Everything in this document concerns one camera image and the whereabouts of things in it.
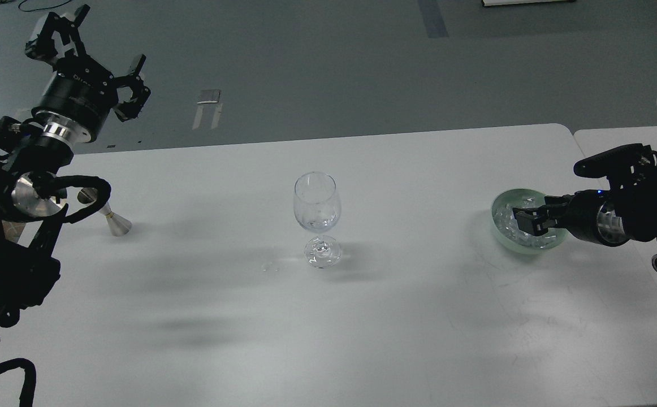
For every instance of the green bowl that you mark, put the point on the green bowl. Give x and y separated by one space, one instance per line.
501 232

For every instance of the clear ice cubes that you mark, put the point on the clear ice cubes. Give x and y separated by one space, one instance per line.
504 217

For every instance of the steel cocktail jigger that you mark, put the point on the steel cocktail jigger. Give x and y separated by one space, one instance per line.
118 225

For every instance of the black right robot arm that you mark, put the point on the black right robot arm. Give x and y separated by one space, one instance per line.
627 211

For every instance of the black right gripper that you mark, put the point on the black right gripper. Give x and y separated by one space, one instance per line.
587 215

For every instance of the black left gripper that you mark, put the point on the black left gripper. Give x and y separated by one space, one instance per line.
81 89

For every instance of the clear wine glass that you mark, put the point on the clear wine glass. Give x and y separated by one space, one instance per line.
317 208

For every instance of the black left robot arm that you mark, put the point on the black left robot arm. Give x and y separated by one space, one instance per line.
35 202

